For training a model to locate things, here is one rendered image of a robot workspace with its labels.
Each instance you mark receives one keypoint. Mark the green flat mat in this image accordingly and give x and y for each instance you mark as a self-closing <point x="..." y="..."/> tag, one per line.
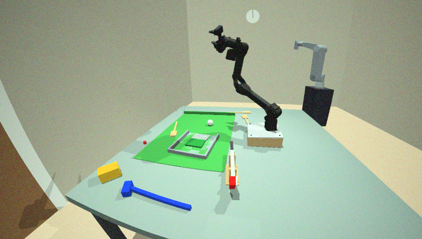
<point x="156" y="151"/>

